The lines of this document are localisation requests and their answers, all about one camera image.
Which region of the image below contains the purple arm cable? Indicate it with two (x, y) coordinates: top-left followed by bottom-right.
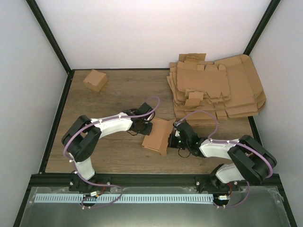
(176, 110), (273, 209)
(63, 96), (160, 210)

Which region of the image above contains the stack of flat cardboard boxes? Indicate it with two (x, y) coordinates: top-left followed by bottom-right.
(167, 53), (266, 127)

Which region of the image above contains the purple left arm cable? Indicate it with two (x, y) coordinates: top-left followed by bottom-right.
(63, 96), (160, 210)

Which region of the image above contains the black frame post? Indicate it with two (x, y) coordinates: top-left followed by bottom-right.
(243, 0), (281, 55)
(25, 0), (71, 73)

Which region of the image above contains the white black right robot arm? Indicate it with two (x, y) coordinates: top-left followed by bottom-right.
(168, 122), (277, 191)

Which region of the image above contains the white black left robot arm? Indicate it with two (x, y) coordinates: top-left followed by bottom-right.
(62, 103), (155, 191)

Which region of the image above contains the black left frame post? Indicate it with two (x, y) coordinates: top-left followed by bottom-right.
(25, 0), (71, 73)

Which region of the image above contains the folded small cardboard box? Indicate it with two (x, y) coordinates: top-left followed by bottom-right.
(83, 70), (108, 92)

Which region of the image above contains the black aluminium frame rail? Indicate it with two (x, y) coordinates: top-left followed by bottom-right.
(30, 173), (280, 190)

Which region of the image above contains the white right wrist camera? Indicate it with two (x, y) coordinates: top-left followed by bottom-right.
(173, 122), (180, 138)

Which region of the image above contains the light blue slotted cable duct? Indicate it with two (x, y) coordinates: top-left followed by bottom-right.
(34, 193), (214, 204)

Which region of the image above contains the grey metal front plate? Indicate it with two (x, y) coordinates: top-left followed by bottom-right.
(19, 186), (291, 227)

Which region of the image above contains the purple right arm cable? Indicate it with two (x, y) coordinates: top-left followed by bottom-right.
(176, 110), (273, 209)

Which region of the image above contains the black right frame post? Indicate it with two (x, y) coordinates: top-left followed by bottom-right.
(243, 0), (281, 55)

